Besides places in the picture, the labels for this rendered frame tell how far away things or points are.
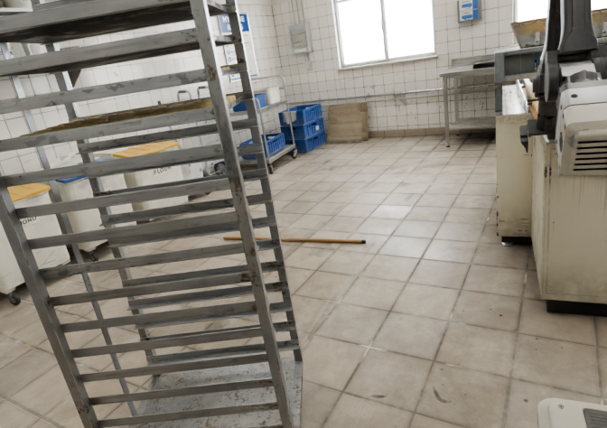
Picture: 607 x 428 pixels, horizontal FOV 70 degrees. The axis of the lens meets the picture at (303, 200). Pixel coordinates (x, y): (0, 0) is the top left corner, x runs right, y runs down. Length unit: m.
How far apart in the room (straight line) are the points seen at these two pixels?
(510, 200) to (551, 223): 0.72
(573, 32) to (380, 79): 5.50
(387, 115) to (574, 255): 4.60
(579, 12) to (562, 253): 1.39
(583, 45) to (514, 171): 1.85
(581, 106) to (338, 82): 5.98
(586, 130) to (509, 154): 1.99
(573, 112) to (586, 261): 1.51
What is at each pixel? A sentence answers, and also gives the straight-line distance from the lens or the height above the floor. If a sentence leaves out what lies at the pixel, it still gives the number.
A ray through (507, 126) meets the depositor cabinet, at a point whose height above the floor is 0.77.
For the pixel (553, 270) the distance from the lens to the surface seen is 2.28.
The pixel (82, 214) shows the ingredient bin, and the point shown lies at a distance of 3.79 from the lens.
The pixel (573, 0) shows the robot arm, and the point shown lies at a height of 1.35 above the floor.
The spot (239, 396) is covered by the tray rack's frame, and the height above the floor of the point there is 0.15.
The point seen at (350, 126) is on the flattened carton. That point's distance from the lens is 6.46.
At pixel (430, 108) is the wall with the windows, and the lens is 6.30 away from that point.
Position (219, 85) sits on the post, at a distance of 1.05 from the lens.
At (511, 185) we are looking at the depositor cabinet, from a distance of 2.84.
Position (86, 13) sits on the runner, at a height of 1.49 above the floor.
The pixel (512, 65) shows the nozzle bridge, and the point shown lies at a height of 1.10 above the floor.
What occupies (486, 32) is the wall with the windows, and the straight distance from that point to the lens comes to 6.09.
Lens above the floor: 1.33
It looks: 19 degrees down
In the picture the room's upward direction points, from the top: 9 degrees counter-clockwise
